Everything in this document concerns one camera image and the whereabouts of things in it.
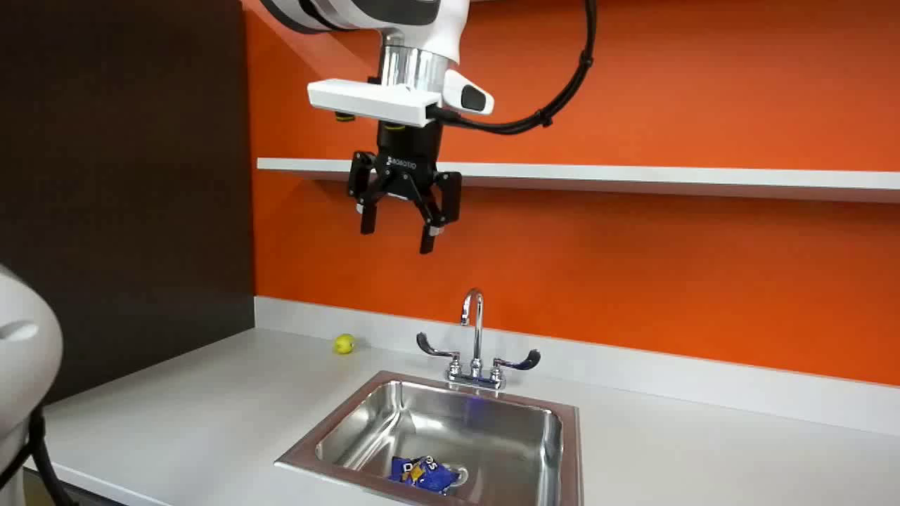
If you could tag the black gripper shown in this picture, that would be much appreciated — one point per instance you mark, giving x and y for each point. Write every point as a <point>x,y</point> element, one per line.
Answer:
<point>409,150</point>

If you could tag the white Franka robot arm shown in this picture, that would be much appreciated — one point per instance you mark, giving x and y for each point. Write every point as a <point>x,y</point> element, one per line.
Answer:
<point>410,18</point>

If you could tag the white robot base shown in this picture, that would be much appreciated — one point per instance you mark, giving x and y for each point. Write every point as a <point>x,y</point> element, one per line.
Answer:
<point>22,355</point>

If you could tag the stainless steel sink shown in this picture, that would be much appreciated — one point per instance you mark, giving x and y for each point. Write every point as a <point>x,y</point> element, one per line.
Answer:
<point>440,422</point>

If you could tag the chrome faucet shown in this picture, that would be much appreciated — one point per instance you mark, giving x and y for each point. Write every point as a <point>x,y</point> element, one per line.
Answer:
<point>475,325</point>

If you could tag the yellow ball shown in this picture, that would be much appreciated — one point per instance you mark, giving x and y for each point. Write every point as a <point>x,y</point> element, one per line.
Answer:
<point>343,344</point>

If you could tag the dark cabinet panel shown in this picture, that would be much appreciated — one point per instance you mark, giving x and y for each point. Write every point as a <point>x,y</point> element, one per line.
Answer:
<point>121,186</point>

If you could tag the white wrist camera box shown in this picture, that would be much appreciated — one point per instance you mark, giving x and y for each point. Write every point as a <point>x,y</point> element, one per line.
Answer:
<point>374,101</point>

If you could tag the white wall shelf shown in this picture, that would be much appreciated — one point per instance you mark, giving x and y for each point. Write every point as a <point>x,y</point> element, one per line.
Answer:
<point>657,178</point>

